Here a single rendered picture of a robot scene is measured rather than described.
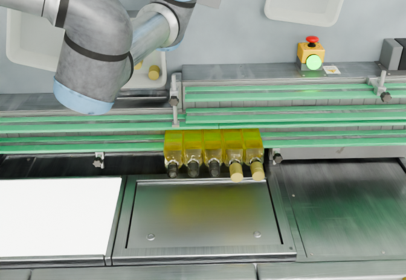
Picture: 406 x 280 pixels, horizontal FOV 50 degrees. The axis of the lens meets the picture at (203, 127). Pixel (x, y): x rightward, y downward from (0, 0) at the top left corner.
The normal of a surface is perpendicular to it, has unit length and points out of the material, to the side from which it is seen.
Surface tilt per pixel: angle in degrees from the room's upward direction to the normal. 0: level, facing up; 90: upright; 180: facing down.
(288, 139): 90
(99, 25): 21
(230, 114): 90
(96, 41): 7
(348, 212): 91
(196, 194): 90
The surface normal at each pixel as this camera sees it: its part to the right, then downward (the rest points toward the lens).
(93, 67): 0.13, 0.60
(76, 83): -0.23, 0.47
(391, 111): 0.00, -0.85
